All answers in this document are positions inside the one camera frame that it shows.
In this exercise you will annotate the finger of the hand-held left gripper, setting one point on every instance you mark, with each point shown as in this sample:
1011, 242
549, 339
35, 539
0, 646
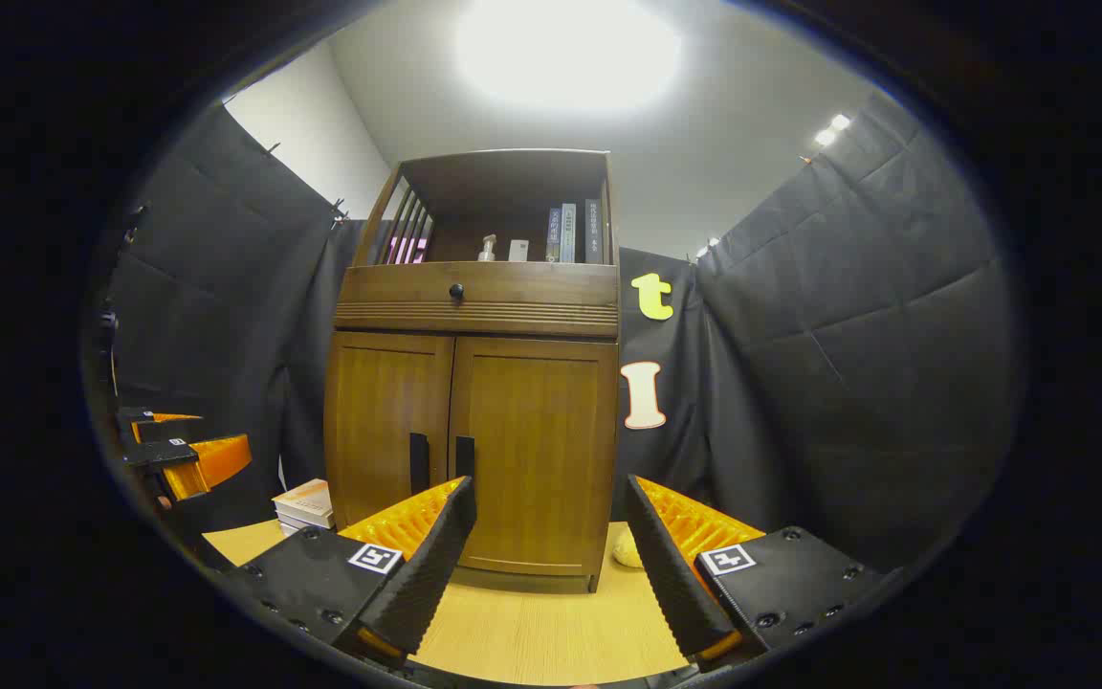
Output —
144, 417
161, 454

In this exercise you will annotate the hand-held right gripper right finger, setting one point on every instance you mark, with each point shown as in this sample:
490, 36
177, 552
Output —
666, 574

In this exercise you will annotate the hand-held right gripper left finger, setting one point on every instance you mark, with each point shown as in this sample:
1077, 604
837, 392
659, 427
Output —
431, 565

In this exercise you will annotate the wooden cabinet door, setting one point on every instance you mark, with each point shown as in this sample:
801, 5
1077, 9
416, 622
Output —
379, 411
541, 431

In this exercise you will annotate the wooden double-door shoe cabinet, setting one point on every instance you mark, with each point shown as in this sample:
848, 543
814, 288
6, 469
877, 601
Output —
503, 172

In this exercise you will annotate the pale yellow round object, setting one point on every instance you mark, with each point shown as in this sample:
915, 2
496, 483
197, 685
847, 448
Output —
628, 550

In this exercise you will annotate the thin white book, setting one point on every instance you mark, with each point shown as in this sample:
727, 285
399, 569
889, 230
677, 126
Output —
302, 523

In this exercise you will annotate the white orange cover book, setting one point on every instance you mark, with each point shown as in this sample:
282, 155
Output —
304, 500

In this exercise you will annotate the clear pump bottle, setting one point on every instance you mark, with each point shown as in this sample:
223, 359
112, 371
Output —
487, 251

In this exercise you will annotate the small white box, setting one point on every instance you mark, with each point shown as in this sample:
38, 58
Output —
518, 251

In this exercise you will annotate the small ceiling spotlight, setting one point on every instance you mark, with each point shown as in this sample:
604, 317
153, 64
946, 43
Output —
708, 247
833, 129

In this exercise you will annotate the grey upright book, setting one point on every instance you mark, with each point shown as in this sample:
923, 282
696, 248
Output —
554, 237

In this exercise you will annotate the light blue upright book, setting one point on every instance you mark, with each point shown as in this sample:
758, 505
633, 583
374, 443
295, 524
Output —
568, 234

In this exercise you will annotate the large ceiling light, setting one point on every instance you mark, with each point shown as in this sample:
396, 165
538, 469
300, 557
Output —
565, 48

